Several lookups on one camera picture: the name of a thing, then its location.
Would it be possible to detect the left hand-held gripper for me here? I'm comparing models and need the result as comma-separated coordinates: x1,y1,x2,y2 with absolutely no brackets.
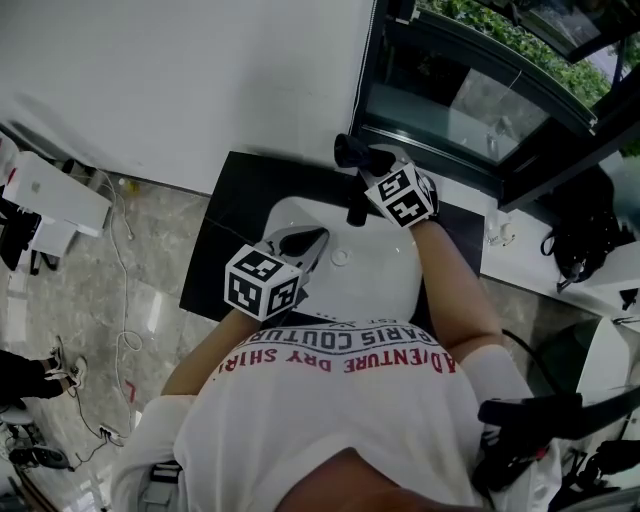
224,225,331,323

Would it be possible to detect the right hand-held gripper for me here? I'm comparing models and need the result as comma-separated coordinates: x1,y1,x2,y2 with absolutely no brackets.
355,143,442,229

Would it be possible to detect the dark grey cloth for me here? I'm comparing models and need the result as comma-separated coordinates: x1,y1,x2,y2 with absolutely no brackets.
333,132,401,176

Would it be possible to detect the black faucet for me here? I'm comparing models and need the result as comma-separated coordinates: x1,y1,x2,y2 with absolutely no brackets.
344,167,375,228

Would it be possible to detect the person's right forearm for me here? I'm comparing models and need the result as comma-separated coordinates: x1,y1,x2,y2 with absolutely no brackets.
412,217,506,351

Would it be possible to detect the person's left forearm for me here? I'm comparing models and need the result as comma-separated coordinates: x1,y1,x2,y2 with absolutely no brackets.
159,307,262,399

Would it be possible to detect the white sink basin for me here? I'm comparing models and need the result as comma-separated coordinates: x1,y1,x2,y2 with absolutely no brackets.
260,195,425,324

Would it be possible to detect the dark wooden vanity cabinet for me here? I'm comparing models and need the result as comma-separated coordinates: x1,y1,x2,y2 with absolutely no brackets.
178,149,486,327

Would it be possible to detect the white printed t-shirt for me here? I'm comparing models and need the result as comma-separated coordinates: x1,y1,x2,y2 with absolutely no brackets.
109,319,564,512

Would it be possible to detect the black backpack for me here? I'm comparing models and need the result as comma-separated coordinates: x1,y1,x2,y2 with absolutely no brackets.
540,164,637,294

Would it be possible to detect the white water dispenser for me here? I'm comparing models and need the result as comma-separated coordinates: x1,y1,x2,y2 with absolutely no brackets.
0,149,114,259

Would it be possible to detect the black body-worn rig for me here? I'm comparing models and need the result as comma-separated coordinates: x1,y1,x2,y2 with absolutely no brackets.
472,327,640,512

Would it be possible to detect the green and white bathtub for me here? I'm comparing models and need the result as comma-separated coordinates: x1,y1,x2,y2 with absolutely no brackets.
529,313,640,401

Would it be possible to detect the black headset device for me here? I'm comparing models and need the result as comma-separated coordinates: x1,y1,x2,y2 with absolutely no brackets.
9,446,70,471

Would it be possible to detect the black window frame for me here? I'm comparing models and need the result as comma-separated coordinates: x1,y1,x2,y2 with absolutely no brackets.
349,0,640,212

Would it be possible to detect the white cable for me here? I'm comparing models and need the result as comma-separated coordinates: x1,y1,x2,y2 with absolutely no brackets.
93,169,144,352

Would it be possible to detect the grey shoulder strap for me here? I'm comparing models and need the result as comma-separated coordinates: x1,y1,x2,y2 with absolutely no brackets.
142,462,184,507

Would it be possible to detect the black cable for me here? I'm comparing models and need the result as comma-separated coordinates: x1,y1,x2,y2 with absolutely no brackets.
53,344,127,472

